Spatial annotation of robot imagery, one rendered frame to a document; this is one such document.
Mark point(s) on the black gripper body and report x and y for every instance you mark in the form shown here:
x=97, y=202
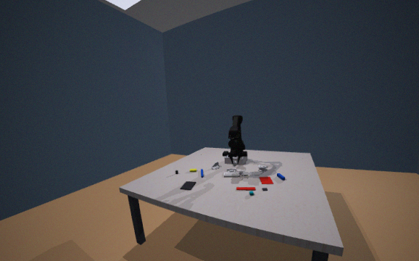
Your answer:
x=244, y=154

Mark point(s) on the red square plate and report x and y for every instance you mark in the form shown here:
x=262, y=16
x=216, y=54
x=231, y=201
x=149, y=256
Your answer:
x=266, y=180

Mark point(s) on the blue rectangular bar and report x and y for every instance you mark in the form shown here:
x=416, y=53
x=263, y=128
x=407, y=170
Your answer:
x=280, y=176

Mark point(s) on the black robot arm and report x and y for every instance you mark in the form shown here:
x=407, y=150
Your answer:
x=235, y=132

